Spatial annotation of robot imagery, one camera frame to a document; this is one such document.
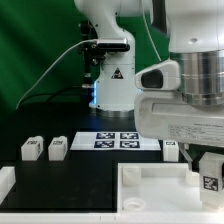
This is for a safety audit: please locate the black cable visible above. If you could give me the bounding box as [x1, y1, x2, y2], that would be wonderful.
[19, 85, 84, 106]

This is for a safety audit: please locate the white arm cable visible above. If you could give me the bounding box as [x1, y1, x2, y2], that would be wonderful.
[141, 0, 162, 63]

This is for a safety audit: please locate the white square tabletop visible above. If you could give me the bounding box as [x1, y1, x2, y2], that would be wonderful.
[115, 162, 224, 221]

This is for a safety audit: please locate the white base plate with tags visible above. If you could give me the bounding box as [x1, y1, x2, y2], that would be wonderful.
[71, 132, 160, 151]

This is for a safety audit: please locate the white U-shaped obstacle fence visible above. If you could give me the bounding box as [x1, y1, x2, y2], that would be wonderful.
[0, 165, 224, 224]

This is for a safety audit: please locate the grey cable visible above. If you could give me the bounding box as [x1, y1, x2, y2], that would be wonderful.
[15, 38, 99, 111]

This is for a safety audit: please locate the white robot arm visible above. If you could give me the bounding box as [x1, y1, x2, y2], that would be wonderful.
[74, 0, 224, 148]

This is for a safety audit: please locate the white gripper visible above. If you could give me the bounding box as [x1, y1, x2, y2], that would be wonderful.
[134, 60, 224, 170]

